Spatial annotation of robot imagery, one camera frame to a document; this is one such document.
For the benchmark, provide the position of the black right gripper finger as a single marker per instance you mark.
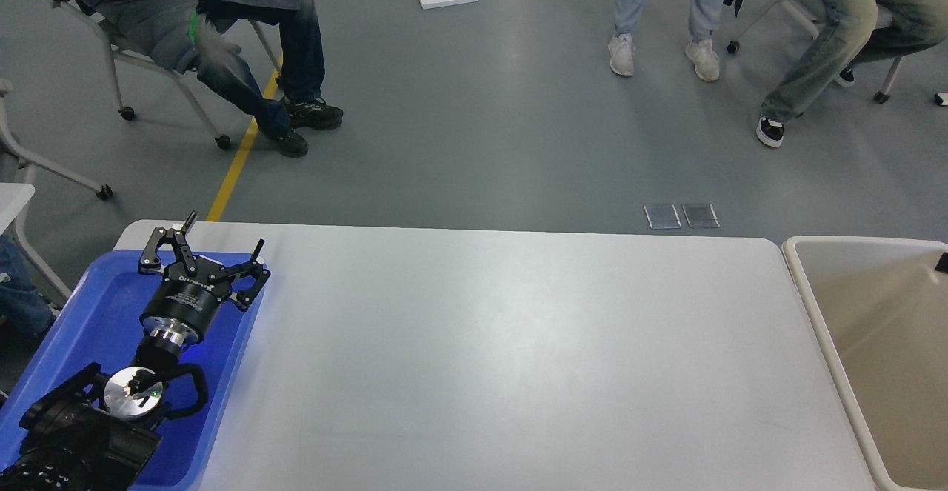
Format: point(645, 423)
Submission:
point(942, 263)

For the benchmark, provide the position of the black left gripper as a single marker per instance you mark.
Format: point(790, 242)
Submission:
point(184, 297)

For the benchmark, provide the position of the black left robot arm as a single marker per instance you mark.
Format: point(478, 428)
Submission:
point(128, 388)

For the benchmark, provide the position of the beige plastic bin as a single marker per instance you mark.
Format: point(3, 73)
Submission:
point(879, 310)

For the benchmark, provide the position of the blue plastic tray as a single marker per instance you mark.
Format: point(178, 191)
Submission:
point(100, 323)

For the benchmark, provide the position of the person at left edge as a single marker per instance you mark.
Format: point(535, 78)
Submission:
point(21, 303)

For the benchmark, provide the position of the white chair far left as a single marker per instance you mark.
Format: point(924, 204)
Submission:
point(27, 163)

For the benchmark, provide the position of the white chair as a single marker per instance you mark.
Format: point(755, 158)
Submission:
point(27, 163)
point(118, 48)
point(810, 15)

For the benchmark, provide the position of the right floor outlet plate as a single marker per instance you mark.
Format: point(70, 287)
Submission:
point(701, 216)

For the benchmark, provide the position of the floor outlet plate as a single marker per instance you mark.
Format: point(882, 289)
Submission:
point(662, 216)
point(701, 216)

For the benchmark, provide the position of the seated person in dark jeans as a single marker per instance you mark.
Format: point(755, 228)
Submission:
point(186, 35)

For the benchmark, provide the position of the white chair right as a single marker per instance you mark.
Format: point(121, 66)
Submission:
point(810, 15)

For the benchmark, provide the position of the seated person green trousers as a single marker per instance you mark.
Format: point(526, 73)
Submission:
point(854, 32)

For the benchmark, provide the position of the left floor outlet plate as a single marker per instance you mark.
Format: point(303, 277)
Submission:
point(662, 216)

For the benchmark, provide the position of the standing person white sneakers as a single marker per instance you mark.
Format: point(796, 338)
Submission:
point(704, 19)

